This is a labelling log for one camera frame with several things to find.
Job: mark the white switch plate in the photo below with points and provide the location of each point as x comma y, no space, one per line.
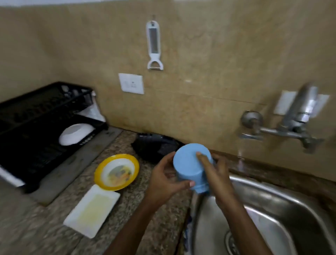
284,102

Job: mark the dark scouring pad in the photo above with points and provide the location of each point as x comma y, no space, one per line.
168,148

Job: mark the black ribbed plastic tray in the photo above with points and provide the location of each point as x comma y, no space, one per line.
147,149

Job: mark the metal wall faucet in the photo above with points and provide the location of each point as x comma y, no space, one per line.
302,105

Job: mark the black plastic dish rack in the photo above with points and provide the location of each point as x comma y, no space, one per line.
26,157

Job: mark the white bowl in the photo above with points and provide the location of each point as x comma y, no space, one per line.
74,134

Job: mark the person's left forearm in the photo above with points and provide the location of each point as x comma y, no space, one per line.
131,233

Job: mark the white wall socket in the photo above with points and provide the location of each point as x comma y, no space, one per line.
131,83

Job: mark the grey flat tray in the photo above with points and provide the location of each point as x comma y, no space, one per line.
78,157

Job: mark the yellow rimmed picture bowl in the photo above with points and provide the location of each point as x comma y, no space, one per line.
118,170

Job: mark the steel sink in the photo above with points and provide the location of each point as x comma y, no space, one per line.
262,199

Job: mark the white grater peeler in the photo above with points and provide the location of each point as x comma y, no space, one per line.
153,56

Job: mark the white rectangular plate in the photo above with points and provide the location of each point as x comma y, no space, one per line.
92,212

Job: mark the person's left hand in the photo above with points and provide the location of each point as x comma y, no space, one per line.
162,189

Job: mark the person's right forearm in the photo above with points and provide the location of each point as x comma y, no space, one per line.
244,228

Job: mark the white plastic bag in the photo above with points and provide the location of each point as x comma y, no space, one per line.
93,113

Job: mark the person's right hand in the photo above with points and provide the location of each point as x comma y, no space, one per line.
219,181

